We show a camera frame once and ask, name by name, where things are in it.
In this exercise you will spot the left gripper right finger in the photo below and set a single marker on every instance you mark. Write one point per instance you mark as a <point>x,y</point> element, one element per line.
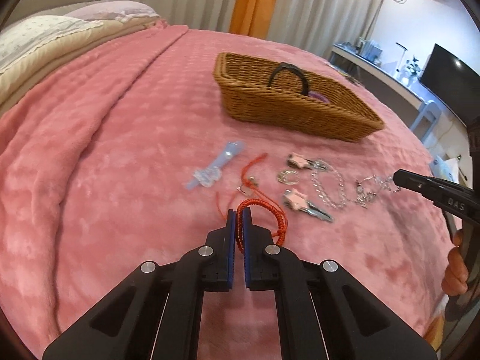
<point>323,312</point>

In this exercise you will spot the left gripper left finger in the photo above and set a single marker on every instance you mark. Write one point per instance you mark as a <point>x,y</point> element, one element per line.
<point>154,312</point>

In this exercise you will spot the small silver earring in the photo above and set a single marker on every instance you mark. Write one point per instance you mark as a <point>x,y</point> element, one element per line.
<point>248,187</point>

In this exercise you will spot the person's right hand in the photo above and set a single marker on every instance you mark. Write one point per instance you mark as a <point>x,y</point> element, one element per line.
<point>454,282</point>

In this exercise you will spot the light blue chair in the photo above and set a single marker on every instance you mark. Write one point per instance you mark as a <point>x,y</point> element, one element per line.
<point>431,112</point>

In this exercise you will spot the black monitor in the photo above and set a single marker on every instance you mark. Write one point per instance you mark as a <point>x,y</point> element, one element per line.
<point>453,82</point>

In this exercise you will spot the pink star hair clip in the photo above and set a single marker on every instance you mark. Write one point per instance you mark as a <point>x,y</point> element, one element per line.
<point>297,201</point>

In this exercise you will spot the white desk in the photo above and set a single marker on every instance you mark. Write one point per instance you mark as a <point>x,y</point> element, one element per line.
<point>379,74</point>

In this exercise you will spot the white flower vase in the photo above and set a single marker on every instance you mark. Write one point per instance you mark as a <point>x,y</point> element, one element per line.
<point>410,70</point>

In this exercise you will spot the white desk lamp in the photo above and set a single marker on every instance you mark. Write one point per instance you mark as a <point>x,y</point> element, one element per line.
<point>400,59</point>

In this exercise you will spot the light blue hair clip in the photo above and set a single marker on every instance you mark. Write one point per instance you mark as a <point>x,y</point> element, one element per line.
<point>206,177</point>

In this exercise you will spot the pink plush blanket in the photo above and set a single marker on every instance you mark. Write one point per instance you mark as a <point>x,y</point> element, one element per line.
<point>94,163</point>

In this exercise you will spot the brown wicker basket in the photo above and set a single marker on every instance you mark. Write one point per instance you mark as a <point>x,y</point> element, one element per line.
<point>331,110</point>

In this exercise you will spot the beige quilt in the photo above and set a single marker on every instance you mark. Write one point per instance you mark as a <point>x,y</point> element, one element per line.
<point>27,72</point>

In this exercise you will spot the orange curtain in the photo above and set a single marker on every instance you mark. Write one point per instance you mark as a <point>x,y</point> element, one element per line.
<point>252,17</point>

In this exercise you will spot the lavender pillow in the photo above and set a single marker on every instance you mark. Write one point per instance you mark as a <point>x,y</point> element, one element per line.
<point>122,11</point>

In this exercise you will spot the white floral pillow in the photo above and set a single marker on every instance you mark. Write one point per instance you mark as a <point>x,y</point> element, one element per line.
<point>23,38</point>

